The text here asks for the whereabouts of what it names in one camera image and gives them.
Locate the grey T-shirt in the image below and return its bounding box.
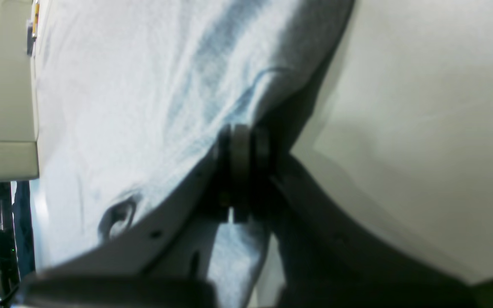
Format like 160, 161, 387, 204
30, 0, 355, 308

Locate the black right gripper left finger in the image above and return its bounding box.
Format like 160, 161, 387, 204
37, 125, 252, 296

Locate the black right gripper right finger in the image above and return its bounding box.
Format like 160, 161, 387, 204
252, 128, 474, 308

